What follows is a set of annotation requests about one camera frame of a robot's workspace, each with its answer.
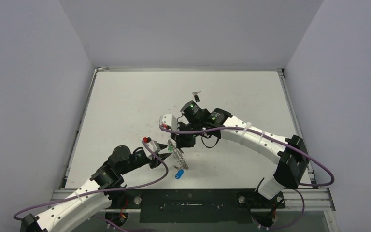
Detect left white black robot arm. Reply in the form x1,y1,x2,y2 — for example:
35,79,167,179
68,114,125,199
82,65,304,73
20,140,170,232

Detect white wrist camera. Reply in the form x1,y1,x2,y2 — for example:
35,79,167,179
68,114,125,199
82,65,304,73
159,114,178,131
142,137,161,155

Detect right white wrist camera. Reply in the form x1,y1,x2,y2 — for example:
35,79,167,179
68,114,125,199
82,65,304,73
159,114,178,131

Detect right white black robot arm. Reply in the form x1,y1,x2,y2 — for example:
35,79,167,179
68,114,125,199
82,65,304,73
160,101,309,200

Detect key with blue tag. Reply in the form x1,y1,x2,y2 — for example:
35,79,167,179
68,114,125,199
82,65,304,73
175,169,184,179

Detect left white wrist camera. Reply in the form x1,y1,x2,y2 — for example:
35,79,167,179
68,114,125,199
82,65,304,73
142,137,161,155

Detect aluminium frame rail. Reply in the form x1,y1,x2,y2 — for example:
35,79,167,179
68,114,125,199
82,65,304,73
50,188,336,211

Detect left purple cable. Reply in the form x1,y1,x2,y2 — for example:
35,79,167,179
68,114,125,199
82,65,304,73
13,141,170,232

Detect far key with black tag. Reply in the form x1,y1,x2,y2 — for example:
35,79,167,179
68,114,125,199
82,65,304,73
192,91,201,102

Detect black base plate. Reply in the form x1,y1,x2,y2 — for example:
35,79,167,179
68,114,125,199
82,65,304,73
105,188,285,226

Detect metal keyring chain loop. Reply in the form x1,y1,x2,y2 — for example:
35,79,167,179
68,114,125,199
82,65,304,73
167,139,189,170

